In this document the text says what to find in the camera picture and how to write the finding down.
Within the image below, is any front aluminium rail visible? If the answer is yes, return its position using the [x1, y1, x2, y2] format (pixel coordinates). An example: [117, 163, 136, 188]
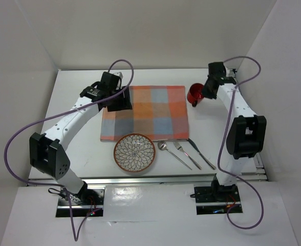
[30, 169, 268, 185]

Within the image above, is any silver table knife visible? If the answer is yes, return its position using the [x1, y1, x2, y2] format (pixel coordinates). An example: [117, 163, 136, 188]
[187, 138, 217, 170]

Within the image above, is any red mug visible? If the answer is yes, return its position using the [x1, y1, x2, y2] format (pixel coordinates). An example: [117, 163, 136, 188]
[187, 83, 204, 107]

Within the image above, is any silver fork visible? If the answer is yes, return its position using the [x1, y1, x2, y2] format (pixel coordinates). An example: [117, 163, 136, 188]
[173, 141, 202, 170]

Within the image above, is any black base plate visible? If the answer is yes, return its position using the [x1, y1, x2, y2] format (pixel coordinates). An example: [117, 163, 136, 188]
[190, 184, 241, 203]
[55, 188, 104, 207]

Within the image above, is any floral patterned ceramic plate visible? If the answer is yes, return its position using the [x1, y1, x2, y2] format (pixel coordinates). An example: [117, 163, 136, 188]
[113, 133, 156, 173]

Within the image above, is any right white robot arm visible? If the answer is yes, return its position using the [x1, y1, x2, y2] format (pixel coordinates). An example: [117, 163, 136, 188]
[202, 61, 267, 202]

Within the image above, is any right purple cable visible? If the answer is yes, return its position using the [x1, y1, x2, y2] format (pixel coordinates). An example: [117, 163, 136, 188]
[217, 55, 266, 230]

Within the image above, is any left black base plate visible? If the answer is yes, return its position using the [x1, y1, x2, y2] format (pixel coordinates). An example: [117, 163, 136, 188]
[55, 188, 104, 207]

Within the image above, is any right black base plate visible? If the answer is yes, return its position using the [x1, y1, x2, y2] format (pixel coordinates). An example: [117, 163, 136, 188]
[190, 184, 241, 203]

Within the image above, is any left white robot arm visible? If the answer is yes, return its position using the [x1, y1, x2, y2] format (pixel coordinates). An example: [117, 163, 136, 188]
[29, 72, 132, 204]

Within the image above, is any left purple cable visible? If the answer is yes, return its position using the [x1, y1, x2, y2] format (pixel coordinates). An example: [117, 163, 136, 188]
[3, 59, 135, 242]

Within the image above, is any right aluminium rail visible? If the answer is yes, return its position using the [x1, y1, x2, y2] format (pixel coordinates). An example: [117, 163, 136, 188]
[223, 84, 267, 175]

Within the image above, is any silver spoon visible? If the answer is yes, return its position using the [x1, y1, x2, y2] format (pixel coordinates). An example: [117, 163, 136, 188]
[157, 140, 192, 170]

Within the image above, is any aluminium rail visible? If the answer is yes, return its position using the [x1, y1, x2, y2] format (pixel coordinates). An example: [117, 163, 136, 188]
[223, 84, 267, 175]
[30, 169, 268, 185]

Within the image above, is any purple cable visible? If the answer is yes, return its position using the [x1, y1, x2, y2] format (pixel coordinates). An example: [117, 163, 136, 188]
[217, 55, 266, 230]
[3, 59, 135, 242]

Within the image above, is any checkered orange blue cloth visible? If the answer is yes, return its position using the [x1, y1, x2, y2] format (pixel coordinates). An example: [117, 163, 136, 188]
[100, 86, 189, 141]

